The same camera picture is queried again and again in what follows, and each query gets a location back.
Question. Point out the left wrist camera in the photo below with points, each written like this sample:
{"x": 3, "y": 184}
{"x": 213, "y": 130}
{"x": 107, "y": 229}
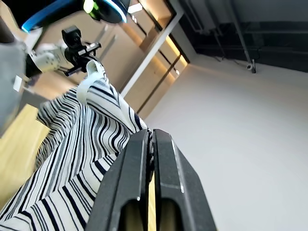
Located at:
{"x": 71, "y": 36}

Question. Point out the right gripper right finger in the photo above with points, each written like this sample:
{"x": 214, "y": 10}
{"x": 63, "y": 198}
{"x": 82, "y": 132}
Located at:
{"x": 173, "y": 183}

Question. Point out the black white striped T-shirt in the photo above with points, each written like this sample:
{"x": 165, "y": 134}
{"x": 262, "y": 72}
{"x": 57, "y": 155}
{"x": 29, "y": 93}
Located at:
{"x": 72, "y": 149}

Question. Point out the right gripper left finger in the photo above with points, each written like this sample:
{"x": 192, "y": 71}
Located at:
{"x": 120, "y": 183}

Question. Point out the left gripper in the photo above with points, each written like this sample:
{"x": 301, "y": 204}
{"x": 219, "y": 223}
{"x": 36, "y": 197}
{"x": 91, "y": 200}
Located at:
{"x": 78, "y": 57}

